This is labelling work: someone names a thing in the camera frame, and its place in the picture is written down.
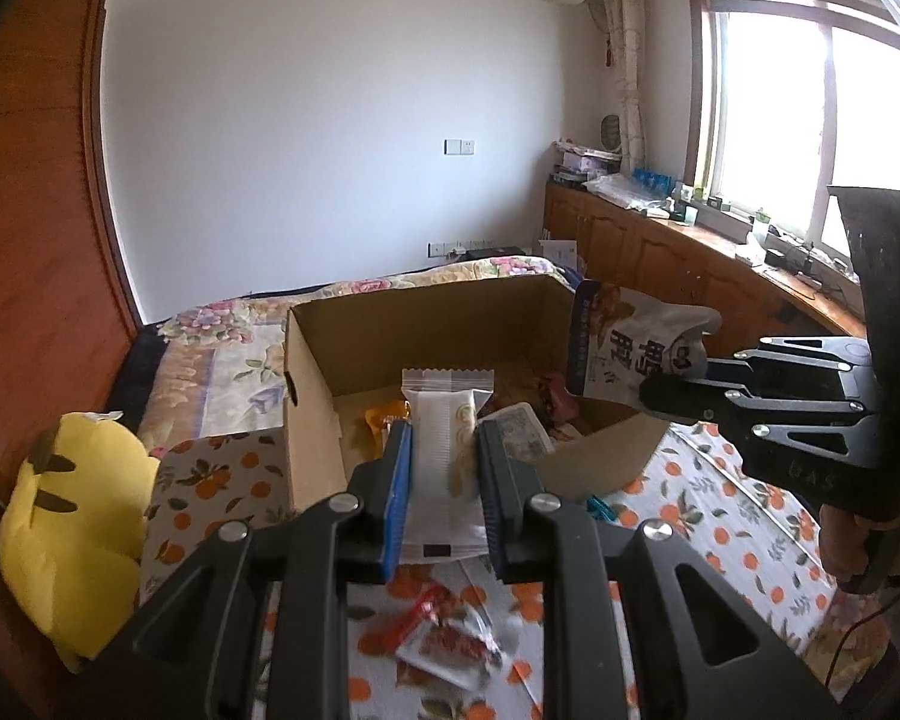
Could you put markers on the wooden cabinet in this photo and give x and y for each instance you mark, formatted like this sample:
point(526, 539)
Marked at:
point(645, 255)

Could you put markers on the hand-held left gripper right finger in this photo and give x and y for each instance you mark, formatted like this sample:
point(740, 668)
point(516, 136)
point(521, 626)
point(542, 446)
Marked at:
point(491, 495)

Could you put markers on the clear plastic bag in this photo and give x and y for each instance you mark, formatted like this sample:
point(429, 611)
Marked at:
point(622, 191)

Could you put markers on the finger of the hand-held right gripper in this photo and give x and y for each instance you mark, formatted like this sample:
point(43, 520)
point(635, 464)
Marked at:
point(802, 356)
point(682, 397)

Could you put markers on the window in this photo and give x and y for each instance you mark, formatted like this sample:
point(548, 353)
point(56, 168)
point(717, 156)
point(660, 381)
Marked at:
point(780, 105)

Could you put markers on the clear red snack packet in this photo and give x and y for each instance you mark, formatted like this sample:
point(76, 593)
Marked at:
point(457, 652)

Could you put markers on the round grey fan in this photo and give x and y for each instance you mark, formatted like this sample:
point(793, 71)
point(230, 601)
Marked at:
point(611, 133)

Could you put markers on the cardboard box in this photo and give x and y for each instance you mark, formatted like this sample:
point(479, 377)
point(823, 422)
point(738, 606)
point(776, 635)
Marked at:
point(420, 337)

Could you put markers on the person's right hand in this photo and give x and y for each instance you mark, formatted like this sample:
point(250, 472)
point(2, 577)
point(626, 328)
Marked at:
point(844, 544)

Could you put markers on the white paper sheet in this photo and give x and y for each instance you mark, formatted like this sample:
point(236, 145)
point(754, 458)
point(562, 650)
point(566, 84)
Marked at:
point(559, 253)

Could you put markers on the orange print bed sheet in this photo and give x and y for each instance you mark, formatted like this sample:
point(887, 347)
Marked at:
point(720, 510)

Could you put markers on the banknote print snack packet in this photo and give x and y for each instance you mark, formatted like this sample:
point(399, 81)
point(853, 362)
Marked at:
point(523, 431)

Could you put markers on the black flat box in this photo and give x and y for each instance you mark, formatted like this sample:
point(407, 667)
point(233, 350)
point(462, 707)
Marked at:
point(495, 252)

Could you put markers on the white wall socket strip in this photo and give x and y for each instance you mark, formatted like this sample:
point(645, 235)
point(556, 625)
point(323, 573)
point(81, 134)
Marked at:
point(446, 248)

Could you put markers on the patterned curtain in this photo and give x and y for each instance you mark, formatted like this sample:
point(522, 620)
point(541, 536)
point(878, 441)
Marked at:
point(626, 52)

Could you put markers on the wooden wardrobe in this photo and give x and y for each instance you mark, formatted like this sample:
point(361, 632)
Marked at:
point(37, 165)

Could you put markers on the orange print pillow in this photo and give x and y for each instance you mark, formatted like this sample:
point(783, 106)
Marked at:
point(217, 480)

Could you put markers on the yellow plush toy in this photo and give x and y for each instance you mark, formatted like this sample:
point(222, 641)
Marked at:
point(75, 525)

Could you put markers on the small black device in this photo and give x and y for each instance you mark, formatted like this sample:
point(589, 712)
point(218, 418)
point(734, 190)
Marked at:
point(775, 257)

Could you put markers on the white blue snack packet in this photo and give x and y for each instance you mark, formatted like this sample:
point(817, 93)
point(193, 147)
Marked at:
point(622, 345)

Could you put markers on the row of blue bottles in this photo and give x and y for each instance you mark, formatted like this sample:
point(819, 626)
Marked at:
point(652, 180)

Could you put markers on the plain white snack packet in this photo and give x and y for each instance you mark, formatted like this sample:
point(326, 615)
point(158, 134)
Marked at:
point(442, 465)

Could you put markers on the pink red snack packet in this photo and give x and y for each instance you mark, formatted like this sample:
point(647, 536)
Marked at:
point(555, 394)

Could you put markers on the white wall switch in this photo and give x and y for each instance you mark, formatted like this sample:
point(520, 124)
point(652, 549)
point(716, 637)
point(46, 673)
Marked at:
point(459, 146)

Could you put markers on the pile of small boxes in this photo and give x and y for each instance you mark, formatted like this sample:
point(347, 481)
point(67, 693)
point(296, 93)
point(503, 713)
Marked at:
point(581, 161)

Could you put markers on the small potted plant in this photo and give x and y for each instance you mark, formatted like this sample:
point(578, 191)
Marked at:
point(763, 217)

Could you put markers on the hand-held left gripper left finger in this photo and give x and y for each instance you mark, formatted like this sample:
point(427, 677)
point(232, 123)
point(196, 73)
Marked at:
point(397, 495)

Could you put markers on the orange snack packet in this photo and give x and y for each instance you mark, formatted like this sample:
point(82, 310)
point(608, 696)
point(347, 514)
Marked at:
point(381, 420)

